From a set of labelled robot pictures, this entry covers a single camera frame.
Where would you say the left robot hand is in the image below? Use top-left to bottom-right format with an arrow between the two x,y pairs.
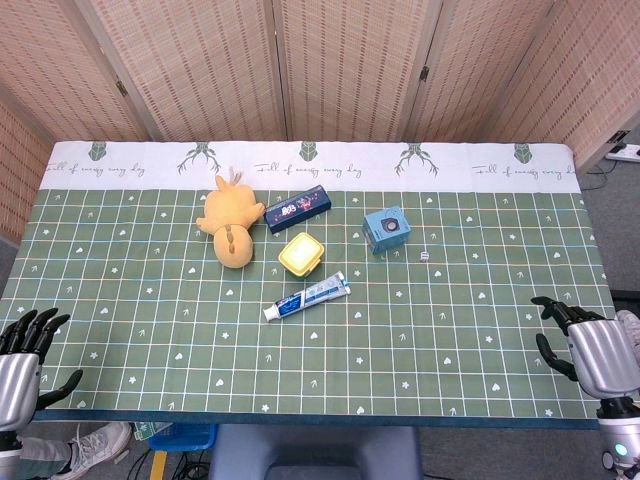
0,307 -> 84,434

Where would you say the woven folding screen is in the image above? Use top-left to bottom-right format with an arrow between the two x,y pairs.
0,0 -> 640,246

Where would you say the blue white toothpaste tube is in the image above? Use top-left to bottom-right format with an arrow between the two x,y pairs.
262,271 -> 352,323

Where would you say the white power strip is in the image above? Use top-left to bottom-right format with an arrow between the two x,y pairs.
605,143 -> 640,162

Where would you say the grey sneaker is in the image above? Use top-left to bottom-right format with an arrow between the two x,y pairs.
614,309 -> 640,357

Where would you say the white sneaker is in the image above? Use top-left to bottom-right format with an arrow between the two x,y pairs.
52,421 -> 133,480

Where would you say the yellow plush duck toy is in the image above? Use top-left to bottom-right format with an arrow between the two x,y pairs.
195,167 -> 267,270

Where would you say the light blue speaker box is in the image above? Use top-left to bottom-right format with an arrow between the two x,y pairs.
361,205 -> 413,256

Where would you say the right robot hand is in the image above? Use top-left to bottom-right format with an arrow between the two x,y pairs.
530,295 -> 640,400

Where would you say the dark blue rectangular box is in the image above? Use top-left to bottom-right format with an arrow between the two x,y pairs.
263,184 -> 333,235

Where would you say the green grid tablecloth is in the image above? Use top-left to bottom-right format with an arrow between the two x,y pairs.
0,139 -> 621,430

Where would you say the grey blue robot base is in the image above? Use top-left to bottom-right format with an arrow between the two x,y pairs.
208,424 -> 424,480

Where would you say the blue plastic basket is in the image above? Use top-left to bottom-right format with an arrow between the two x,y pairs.
148,422 -> 219,453

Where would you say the yellow lidded plastic container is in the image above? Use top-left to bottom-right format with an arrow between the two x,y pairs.
277,231 -> 325,279

